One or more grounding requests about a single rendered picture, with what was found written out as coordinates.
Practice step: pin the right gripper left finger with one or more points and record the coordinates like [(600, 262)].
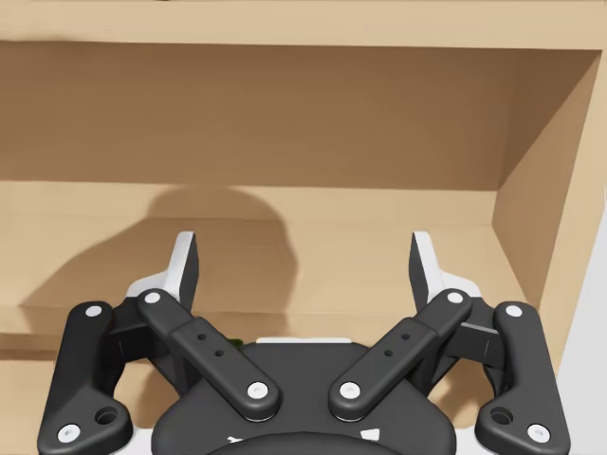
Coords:
[(208, 348)]

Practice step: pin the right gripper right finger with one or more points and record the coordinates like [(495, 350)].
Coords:
[(398, 348)]

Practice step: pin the green and blue rectangular can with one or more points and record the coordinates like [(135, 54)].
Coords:
[(235, 341)]

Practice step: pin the pale wooden shelf unit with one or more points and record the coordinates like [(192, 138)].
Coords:
[(303, 118)]

